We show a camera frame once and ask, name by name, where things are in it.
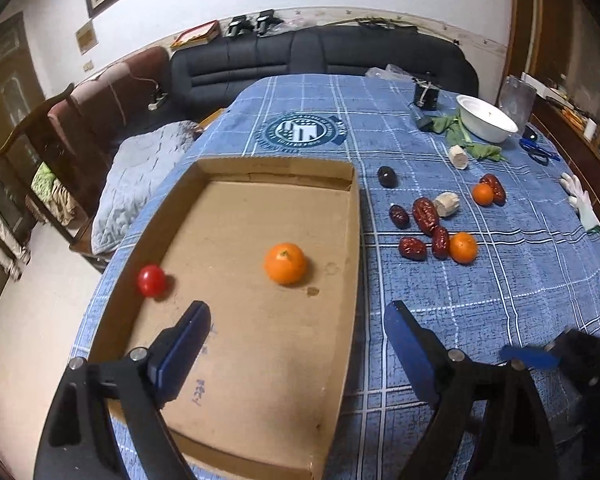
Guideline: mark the green cloth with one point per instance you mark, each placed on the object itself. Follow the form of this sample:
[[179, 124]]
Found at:
[[42, 180]]

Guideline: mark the blue scissors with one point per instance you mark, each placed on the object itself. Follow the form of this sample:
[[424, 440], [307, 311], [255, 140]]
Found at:
[[539, 152]]

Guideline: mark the green vegetable leaves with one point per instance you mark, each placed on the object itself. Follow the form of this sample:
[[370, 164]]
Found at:
[[452, 127]]

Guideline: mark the red flat box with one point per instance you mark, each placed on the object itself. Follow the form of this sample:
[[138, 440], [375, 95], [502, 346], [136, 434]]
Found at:
[[196, 34]]

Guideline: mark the large orange mandarin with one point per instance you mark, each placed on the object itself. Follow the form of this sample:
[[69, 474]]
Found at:
[[286, 263]]

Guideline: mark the black round object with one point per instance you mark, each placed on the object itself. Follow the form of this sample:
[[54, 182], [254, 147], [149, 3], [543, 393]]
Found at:
[[529, 132]]

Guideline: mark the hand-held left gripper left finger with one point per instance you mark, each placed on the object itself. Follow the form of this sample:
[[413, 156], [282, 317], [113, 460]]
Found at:
[[180, 360]]

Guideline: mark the maroon sofa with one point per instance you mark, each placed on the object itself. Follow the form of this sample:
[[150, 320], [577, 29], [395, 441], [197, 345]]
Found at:
[[110, 100]]

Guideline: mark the black sofa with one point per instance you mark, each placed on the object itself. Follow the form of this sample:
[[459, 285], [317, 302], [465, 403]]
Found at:
[[280, 55]]

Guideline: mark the black device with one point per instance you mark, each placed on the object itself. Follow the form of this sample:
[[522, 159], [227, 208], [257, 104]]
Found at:
[[267, 22], [239, 26]]

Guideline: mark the shallow cardboard box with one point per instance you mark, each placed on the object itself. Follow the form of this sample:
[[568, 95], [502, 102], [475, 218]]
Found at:
[[260, 360]]

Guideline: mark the beige cloth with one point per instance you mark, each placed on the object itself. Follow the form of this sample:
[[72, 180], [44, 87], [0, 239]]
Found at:
[[64, 202]]

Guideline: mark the large red jujube date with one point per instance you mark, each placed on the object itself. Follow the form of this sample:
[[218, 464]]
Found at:
[[497, 187], [425, 216]]

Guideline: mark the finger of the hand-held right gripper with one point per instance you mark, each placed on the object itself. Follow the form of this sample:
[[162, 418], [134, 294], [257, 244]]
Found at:
[[530, 356]]

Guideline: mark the wooden glass cabinet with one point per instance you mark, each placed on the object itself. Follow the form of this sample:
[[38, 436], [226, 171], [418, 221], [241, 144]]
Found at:
[[5, 110]]

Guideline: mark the small wall sign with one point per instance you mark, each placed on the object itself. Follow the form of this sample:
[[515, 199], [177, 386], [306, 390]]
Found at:
[[86, 36]]

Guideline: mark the white power strip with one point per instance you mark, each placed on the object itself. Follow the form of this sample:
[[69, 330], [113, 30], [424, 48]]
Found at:
[[156, 100]]

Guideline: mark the wall outlet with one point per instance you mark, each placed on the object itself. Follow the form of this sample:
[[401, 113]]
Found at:
[[88, 66]]

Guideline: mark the clear plastic bag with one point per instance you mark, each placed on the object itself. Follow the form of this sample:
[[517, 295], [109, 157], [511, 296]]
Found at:
[[392, 71]]

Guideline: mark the wooden sideboard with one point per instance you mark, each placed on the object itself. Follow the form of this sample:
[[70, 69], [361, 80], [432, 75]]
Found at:
[[587, 160]]

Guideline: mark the beige vegetable chunk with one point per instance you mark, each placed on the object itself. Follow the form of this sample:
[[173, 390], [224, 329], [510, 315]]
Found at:
[[447, 205], [459, 156]]

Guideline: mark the dark purple plum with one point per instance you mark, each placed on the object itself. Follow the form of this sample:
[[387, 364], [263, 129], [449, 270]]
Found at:
[[387, 177]]

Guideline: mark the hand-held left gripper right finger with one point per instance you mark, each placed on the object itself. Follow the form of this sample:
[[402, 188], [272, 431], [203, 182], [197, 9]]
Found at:
[[410, 355]]

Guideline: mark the white bowl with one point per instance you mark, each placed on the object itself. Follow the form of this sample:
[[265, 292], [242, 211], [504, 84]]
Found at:
[[487, 120]]

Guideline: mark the small orange mandarin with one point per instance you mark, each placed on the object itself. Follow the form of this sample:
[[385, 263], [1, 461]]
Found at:
[[482, 194], [463, 248]]

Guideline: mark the clear plastic container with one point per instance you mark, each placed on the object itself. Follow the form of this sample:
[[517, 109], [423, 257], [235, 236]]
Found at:
[[516, 97]]

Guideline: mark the white glove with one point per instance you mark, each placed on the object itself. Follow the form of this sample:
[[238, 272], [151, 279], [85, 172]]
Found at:
[[582, 200]]

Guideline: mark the red cherry tomato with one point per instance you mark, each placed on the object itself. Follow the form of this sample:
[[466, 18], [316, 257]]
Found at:
[[151, 281]]

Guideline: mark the wooden chair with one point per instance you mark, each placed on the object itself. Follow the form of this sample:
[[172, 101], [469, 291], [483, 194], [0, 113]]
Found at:
[[55, 102]]

